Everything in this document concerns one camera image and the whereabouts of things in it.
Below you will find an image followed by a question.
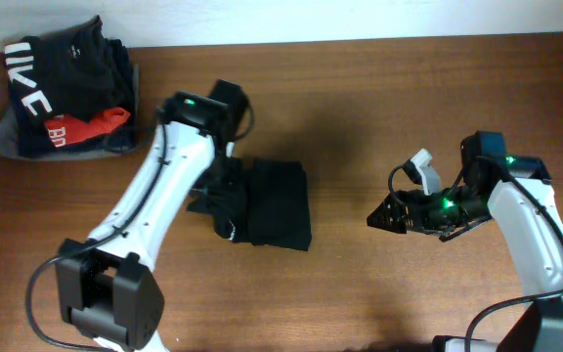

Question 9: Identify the black t-shirt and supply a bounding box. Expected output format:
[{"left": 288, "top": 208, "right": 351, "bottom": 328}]
[{"left": 187, "top": 158, "right": 312, "bottom": 251}]

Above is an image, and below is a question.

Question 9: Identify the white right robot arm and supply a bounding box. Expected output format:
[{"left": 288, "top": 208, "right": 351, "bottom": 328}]
[{"left": 367, "top": 154, "right": 563, "bottom": 351}]

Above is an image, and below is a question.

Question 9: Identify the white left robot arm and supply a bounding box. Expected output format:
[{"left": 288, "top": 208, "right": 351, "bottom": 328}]
[{"left": 55, "top": 82, "right": 254, "bottom": 351}]

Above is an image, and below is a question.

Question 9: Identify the red folded shirt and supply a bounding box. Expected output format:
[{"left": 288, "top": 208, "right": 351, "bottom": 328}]
[{"left": 43, "top": 108, "right": 131, "bottom": 148}]

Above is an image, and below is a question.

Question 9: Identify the black folded shirt on top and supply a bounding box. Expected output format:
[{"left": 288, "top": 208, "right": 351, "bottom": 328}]
[{"left": 26, "top": 16, "right": 133, "bottom": 121}]

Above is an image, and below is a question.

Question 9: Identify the navy shirt with white letters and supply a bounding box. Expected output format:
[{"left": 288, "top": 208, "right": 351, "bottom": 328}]
[{"left": 4, "top": 32, "right": 136, "bottom": 158}]

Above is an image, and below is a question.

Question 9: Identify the grey folded shirt at bottom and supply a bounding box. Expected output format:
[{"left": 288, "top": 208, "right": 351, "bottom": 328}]
[{"left": 0, "top": 54, "right": 138, "bottom": 161}]

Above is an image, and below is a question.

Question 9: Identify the white back board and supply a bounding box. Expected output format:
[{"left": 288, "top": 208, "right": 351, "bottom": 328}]
[{"left": 0, "top": 0, "right": 563, "bottom": 51}]

